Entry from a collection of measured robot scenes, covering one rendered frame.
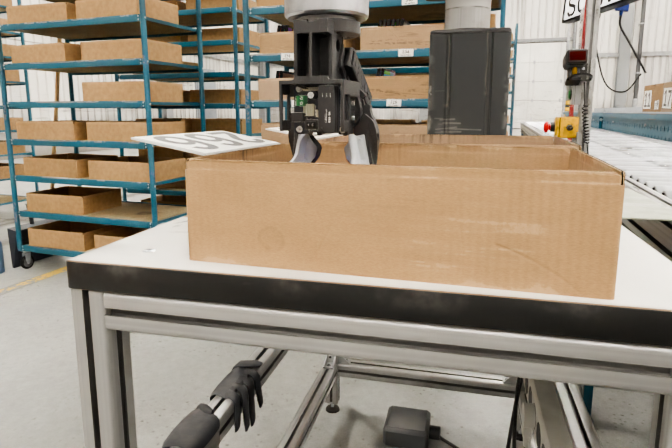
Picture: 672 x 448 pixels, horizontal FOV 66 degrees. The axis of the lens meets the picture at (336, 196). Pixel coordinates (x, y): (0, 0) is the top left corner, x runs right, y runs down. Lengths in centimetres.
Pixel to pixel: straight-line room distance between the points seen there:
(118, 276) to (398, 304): 27
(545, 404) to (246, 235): 59
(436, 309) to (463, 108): 83
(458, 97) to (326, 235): 81
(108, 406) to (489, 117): 95
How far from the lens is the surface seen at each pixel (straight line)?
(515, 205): 43
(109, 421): 62
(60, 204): 321
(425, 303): 44
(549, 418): 88
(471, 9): 128
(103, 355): 59
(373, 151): 58
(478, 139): 102
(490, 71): 123
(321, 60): 55
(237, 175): 49
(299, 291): 46
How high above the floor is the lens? 90
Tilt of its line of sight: 9 degrees down
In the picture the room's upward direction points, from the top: straight up
